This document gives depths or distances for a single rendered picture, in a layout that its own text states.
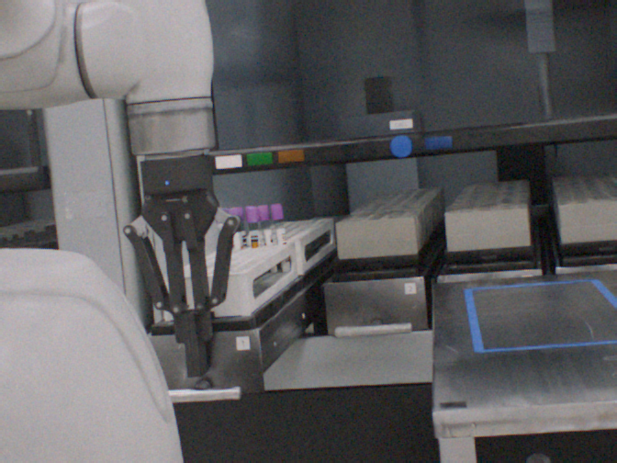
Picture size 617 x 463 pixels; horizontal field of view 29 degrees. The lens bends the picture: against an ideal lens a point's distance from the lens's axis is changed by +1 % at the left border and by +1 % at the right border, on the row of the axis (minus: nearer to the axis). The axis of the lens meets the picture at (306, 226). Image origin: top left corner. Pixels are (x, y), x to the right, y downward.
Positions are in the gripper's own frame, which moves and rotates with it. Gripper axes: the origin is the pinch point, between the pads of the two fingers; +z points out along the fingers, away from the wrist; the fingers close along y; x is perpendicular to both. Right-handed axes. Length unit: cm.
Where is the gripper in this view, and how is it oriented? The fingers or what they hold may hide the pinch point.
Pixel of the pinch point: (195, 343)
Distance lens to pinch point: 129.6
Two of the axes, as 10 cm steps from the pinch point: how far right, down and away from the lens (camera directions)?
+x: -1.9, 1.1, -9.8
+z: 1.0, 9.9, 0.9
